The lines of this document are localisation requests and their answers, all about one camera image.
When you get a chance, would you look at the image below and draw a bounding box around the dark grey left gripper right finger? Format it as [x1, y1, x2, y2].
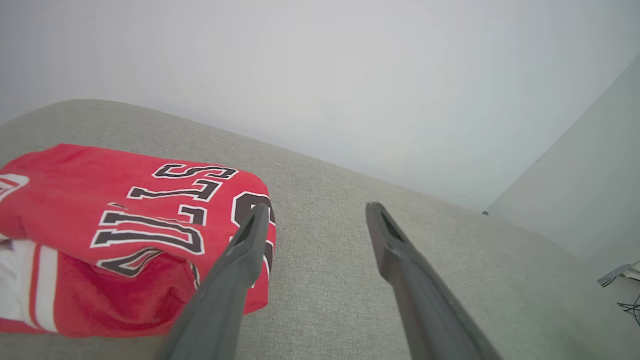
[365, 201, 504, 360]

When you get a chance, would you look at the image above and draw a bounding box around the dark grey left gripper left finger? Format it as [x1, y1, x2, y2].
[157, 203, 271, 360]

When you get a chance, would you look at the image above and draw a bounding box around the red jersey with white trim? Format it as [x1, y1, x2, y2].
[0, 144, 277, 339]

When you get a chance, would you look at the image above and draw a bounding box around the black cable bundle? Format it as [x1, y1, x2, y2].
[617, 294, 640, 327]

